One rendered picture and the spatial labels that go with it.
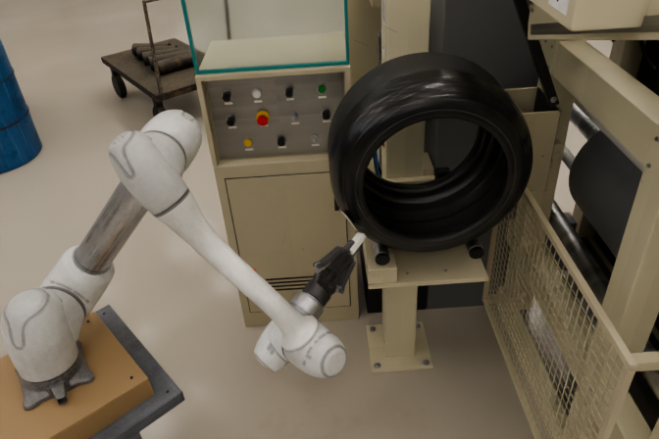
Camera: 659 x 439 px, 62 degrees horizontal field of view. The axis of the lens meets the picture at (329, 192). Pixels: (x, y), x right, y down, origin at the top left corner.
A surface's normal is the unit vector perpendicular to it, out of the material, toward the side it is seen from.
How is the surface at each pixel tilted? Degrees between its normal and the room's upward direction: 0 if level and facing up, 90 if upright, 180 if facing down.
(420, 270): 0
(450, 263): 0
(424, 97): 43
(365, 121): 59
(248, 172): 90
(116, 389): 4
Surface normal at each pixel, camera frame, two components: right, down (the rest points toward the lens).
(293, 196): 0.04, 0.55
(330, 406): -0.06, -0.83
